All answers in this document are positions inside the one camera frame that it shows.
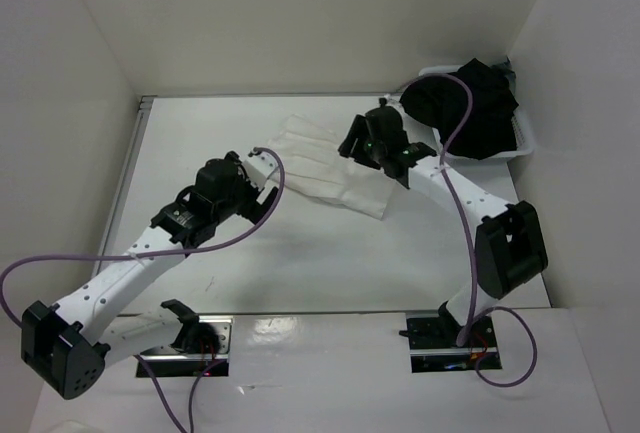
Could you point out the white plastic basket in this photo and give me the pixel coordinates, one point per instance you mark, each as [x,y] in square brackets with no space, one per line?
[523,133]

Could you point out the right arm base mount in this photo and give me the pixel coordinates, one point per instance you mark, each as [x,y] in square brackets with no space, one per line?
[433,348]

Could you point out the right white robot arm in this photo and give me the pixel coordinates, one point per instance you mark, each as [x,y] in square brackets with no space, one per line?
[506,241]

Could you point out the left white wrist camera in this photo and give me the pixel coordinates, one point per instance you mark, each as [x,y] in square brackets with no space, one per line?
[260,167]

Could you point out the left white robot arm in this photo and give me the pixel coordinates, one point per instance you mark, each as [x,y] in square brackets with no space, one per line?
[70,343]

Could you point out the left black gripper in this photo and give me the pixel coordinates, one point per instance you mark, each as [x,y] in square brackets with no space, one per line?
[252,210]

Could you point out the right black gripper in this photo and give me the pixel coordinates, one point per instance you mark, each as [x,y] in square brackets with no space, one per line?
[357,130]

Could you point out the white skirt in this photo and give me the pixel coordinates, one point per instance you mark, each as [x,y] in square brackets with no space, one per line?
[314,169]

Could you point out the grey garment in basket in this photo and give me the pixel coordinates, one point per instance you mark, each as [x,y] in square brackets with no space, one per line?
[506,69]

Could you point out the black skirt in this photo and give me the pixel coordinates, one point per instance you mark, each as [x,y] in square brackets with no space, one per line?
[472,109]

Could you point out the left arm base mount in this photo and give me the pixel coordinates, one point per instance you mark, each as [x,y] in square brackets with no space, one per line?
[210,346]

